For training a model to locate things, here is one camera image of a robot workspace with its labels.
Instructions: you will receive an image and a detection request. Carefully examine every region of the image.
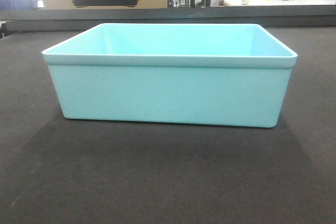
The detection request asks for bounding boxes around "light blue plastic bin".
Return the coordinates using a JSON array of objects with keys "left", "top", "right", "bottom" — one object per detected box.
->
[{"left": 42, "top": 23, "right": 298, "bottom": 127}]

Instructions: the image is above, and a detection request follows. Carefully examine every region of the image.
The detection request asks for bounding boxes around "black conveyor belt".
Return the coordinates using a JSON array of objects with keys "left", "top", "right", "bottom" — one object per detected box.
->
[{"left": 1, "top": 27, "right": 335, "bottom": 223}]

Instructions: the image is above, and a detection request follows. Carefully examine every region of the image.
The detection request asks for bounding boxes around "white background table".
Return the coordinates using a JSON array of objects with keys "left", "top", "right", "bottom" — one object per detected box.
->
[{"left": 223, "top": 0, "right": 335, "bottom": 6}]

